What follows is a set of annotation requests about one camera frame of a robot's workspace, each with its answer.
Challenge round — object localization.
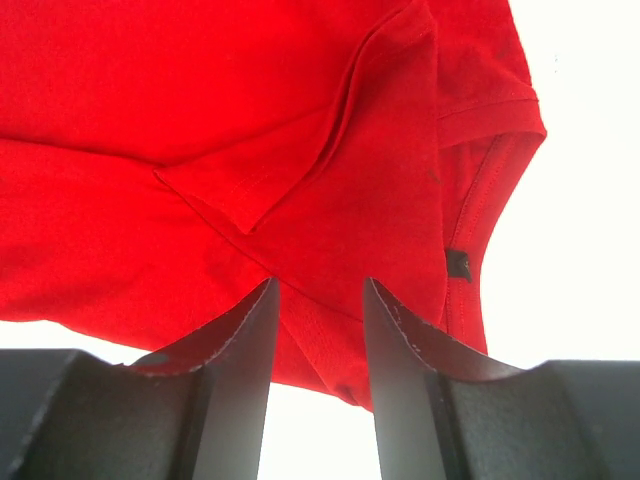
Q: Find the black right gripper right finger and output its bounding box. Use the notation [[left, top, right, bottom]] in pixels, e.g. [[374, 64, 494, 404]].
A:
[[363, 279, 639, 479]]

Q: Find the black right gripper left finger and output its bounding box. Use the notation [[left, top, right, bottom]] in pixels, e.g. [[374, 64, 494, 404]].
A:
[[1, 279, 280, 480]]

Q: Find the red t shirt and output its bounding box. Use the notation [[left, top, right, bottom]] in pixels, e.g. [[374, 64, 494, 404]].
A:
[[1, 1, 546, 408]]

